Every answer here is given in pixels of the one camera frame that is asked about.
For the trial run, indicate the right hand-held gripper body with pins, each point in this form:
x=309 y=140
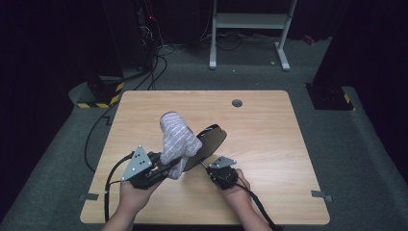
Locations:
x=224 y=176

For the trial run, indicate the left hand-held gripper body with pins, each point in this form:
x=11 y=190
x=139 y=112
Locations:
x=136 y=163

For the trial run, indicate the black oval decorative plate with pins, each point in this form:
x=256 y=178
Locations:
x=210 y=142

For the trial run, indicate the purple striped fluffy towel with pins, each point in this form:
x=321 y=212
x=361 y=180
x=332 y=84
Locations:
x=178 y=138

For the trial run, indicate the person's right hand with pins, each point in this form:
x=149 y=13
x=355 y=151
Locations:
x=239 y=194

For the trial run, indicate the person's left hand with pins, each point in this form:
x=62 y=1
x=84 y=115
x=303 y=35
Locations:
x=134 y=199

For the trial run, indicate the grey tape piece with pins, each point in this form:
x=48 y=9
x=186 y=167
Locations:
x=89 y=197
x=320 y=195

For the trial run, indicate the grey round table grommet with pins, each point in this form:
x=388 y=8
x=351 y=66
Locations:
x=237 y=103

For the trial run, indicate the black base with yellow stripes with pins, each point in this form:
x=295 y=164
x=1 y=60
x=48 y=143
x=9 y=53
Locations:
x=102 y=93

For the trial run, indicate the black base with yellow mark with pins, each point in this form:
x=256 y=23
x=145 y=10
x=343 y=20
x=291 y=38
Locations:
x=330 y=97

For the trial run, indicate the white metal stand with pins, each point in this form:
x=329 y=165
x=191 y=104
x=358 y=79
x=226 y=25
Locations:
x=250 y=20

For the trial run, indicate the small red object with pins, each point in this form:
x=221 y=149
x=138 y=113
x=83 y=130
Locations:
x=309 y=39

